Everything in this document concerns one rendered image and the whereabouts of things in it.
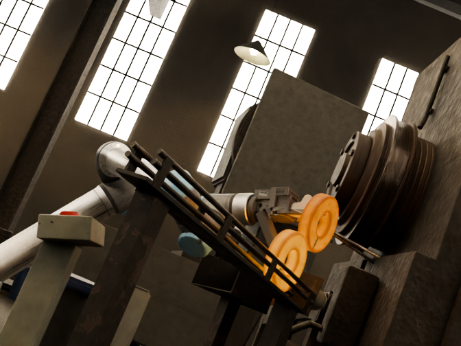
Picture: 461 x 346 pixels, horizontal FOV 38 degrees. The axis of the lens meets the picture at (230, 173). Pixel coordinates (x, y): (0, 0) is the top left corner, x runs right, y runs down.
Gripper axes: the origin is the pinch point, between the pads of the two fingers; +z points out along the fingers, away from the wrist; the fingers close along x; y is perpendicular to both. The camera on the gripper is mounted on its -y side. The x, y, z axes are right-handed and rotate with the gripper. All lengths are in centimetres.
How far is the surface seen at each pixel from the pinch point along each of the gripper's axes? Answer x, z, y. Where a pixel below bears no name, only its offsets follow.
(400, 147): 31.7, 10.4, 32.0
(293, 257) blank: -5.5, -3.9, -12.7
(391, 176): 30.4, 8.4, 22.1
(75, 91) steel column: 417, -541, 307
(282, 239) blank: -15.0, -2.7, -10.8
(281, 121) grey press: 244, -143, 152
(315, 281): 8.2, -3.1, -15.5
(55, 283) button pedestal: -52, -36, -31
